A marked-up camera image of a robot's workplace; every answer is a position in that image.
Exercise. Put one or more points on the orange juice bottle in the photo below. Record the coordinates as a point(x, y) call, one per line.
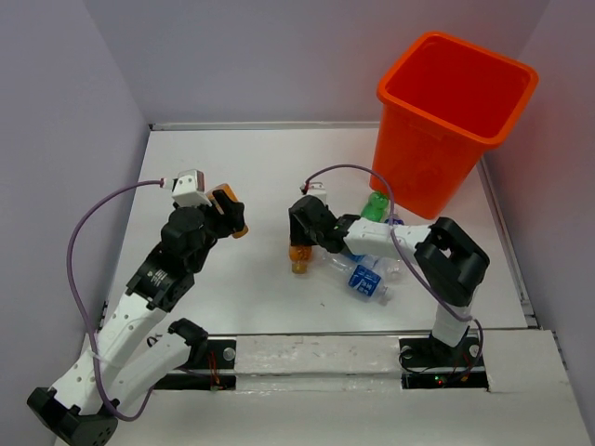
point(230, 209)
point(300, 258)

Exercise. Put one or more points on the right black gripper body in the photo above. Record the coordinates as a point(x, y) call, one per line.
point(319, 235)

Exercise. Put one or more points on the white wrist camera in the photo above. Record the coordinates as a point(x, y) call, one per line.
point(189, 189)
point(315, 189)

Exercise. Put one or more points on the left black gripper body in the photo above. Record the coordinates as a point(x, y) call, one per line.
point(202, 253)

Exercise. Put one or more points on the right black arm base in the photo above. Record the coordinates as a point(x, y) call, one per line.
point(429, 364)

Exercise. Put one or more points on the upper blue label water bottle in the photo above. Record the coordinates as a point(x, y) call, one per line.
point(356, 258)

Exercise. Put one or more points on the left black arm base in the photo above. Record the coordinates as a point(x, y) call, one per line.
point(210, 369)

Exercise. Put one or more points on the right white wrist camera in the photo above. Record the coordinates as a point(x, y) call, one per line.
point(315, 189)

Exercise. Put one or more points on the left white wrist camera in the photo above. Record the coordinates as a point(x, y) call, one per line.
point(189, 189)

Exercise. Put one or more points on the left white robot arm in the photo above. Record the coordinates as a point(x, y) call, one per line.
point(86, 404)

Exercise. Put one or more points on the green plastic bottle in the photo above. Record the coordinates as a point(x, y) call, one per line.
point(375, 207)

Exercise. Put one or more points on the orange plastic bin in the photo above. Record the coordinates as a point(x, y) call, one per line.
point(445, 103)

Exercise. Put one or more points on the white foam block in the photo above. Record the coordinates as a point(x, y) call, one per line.
point(317, 354)

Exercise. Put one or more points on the lower blue label water bottle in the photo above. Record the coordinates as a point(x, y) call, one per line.
point(359, 278)

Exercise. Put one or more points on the right blue label water bottle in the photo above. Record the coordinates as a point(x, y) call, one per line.
point(391, 270)

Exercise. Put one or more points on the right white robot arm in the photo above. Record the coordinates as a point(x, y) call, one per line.
point(449, 264)

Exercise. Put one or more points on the blue label water bottle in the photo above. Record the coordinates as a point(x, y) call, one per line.
point(391, 270)
point(359, 278)
point(356, 258)

